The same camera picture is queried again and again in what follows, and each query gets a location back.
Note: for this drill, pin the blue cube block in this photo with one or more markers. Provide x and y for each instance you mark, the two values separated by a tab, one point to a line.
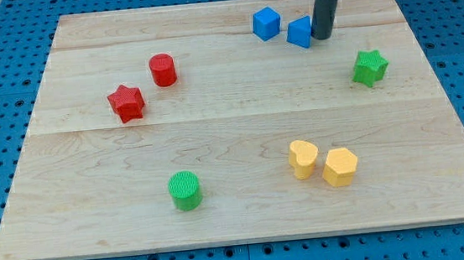
266	23

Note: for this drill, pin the blue triangular block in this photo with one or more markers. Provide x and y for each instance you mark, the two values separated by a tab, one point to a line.
299	32

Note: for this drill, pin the red star block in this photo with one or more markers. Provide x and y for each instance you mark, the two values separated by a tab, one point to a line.
127	103

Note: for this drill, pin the green star block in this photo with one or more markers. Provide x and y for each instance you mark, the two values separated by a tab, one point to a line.
369	67

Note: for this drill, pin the light wooden board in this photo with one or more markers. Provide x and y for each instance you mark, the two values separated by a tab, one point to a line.
89	186

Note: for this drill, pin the green cylinder block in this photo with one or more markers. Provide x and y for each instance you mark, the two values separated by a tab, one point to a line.
185	190

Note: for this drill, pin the yellow heart block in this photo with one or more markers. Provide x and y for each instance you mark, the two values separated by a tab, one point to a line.
302	157

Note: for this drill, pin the red cylinder block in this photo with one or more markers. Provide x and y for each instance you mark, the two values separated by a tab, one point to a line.
162	68

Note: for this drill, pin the yellow hexagon block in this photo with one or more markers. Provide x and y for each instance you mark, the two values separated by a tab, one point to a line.
340	167

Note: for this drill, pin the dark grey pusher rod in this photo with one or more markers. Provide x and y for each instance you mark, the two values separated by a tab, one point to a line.
323	19

